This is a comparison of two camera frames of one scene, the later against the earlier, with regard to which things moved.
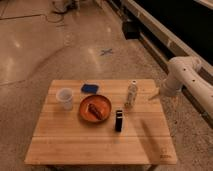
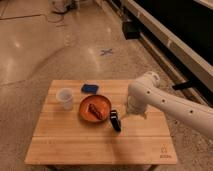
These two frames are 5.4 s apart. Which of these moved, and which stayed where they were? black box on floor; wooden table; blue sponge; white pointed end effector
Moved: white pointed end effector
Stayed: black box on floor; wooden table; blue sponge
